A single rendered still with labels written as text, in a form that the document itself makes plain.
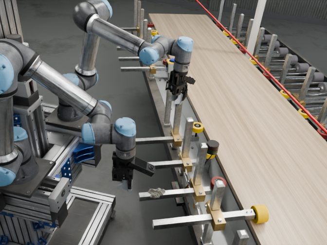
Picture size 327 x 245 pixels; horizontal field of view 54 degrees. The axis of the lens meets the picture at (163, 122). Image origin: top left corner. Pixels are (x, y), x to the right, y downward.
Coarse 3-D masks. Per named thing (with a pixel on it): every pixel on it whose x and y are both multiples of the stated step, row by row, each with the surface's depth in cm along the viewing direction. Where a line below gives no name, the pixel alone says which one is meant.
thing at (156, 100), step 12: (144, 72) 314; (156, 84) 291; (156, 96) 274; (156, 108) 258; (168, 132) 233; (168, 144) 221; (168, 156) 218; (180, 180) 194; (192, 228) 167; (192, 240) 168
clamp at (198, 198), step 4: (192, 180) 171; (192, 184) 169; (200, 184) 169; (196, 188) 166; (200, 188) 167; (196, 192) 164; (204, 192) 164; (196, 196) 163; (200, 196) 163; (204, 196) 164; (196, 200) 164; (200, 200) 165; (204, 200) 165
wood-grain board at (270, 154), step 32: (160, 32) 346; (192, 32) 354; (192, 64) 285; (224, 64) 290; (192, 96) 238; (224, 96) 242; (256, 96) 245; (224, 128) 207; (256, 128) 210; (288, 128) 213; (224, 160) 181; (256, 160) 183; (288, 160) 186; (320, 160) 188; (256, 192) 163; (288, 192) 165; (320, 192) 166; (256, 224) 147; (288, 224) 148; (320, 224) 149
